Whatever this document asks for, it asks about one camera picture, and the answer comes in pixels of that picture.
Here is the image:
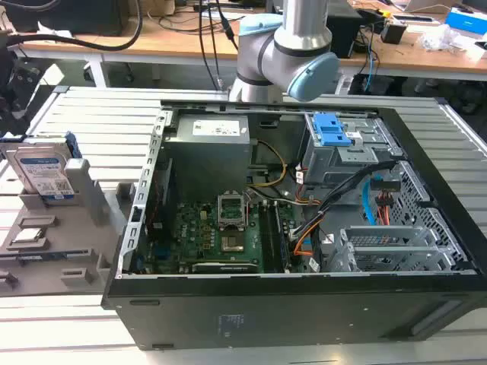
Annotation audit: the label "grey metal drive cage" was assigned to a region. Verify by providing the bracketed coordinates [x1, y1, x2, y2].
[300, 112, 404, 187]

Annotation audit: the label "black RAM stick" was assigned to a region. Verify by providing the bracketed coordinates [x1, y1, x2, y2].
[272, 201, 293, 273]

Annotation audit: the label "black connector with red wires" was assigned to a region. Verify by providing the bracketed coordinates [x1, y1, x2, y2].
[371, 178, 403, 229]

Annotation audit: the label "black wire bundle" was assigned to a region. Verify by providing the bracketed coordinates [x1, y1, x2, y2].
[291, 159, 396, 244]

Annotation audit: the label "large black box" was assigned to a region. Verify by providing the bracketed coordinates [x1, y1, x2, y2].
[11, 0, 125, 37]

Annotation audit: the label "dark RAM stick on rack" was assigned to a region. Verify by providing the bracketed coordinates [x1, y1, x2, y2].
[0, 249, 92, 263]

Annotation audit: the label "wooden desk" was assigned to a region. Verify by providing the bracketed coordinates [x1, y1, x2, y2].
[18, 11, 241, 88]
[334, 7, 487, 83]

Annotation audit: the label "thick black cable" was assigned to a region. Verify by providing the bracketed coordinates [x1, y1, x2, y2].
[0, 0, 144, 51]

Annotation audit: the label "green motherboard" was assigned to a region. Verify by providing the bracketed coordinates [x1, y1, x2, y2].
[146, 199, 301, 275]

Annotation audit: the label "black graphics card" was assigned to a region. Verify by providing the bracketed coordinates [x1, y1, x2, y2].
[192, 260, 263, 274]

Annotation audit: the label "grey metal disk bay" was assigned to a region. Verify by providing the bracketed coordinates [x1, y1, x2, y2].
[326, 224, 471, 273]

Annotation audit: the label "CPU socket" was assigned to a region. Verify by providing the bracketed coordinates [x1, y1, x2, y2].
[216, 192, 248, 232]

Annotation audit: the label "blue hanging cable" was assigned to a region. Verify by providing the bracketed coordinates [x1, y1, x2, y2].
[363, 37, 378, 92]

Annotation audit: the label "orange wires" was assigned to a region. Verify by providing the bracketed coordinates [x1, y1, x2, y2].
[292, 212, 324, 259]

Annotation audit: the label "grey power supply unit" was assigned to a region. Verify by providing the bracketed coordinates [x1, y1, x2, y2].
[163, 113, 254, 191]

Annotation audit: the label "square chipset heatsink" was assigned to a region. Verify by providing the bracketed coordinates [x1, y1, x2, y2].
[220, 234, 245, 252]

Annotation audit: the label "blue cardboard box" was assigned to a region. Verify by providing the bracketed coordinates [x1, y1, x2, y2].
[444, 5, 487, 39]

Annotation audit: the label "yellow wires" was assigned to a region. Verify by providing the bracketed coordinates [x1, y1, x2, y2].
[245, 140, 288, 189]

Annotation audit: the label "silver CPU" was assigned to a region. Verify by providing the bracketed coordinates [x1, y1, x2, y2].
[11, 227, 43, 244]

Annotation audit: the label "grey parts rack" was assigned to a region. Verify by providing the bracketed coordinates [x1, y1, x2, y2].
[0, 158, 132, 301]

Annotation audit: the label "thin black hanging cables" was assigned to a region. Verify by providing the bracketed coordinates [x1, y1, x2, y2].
[196, 0, 239, 91]

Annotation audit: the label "hard disk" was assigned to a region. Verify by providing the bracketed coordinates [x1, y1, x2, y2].
[0, 131, 83, 203]

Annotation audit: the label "blue disk carrier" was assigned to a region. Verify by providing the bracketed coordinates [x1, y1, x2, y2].
[314, 113, 353, 148]

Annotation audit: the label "light blue wire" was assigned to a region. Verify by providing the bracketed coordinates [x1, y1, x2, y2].
[363, 176, 381, 225]

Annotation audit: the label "small black box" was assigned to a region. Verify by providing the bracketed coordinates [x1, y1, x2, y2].
[381, 21, 407, 45]

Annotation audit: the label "black open PC case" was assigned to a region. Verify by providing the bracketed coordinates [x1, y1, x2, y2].
[100, 97, 487, 351]

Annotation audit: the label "clear plastic bag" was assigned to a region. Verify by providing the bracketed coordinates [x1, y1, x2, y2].
[418, 24, 481, 52]

